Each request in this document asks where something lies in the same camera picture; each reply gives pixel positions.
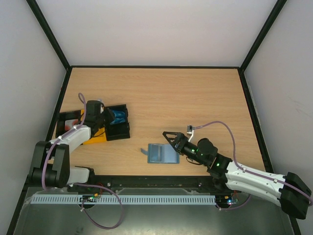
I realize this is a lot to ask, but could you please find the blue VIP card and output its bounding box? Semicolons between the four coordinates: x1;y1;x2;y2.
110;110;121;125

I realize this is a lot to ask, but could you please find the teal leather card holder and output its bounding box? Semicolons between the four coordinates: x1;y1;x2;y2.
140;143;179;164

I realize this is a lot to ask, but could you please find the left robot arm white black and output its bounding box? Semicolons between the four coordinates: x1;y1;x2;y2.
28;100;115;189

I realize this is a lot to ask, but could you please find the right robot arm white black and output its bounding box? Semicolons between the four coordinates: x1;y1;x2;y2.
163;132;313;220

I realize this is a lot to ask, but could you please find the blue card in tray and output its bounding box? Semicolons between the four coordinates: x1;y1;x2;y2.
119;112;126;123

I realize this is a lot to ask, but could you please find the red white card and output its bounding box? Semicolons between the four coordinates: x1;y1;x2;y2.
64;119;78;131

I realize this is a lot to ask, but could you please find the black tray right compartment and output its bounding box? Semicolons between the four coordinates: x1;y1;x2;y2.
105;104;130;141

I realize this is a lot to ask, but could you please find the black tray compartment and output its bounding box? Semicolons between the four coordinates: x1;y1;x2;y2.
105;104;130;141
55;110;84;138

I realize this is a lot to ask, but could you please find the yellow tray middle compartment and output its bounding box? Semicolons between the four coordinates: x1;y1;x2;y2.
82;119;106;145

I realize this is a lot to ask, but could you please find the black tray left compartment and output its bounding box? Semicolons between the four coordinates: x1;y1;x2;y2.
55;110;84;138

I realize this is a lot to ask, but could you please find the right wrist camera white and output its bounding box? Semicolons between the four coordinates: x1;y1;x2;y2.
186;125;195;142

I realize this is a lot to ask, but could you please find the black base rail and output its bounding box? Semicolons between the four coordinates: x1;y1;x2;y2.
24;173;247;194

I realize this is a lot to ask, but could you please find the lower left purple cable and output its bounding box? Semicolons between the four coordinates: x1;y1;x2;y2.
78;183;124;230

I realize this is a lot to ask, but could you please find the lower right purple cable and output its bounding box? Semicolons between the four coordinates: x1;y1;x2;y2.
216;193;252;212

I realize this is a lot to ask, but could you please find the light blue slotted cable duct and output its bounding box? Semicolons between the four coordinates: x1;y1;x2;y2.
29;194;216;205

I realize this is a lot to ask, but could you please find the black aluminium frame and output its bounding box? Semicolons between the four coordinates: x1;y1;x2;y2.
7;0;301;235

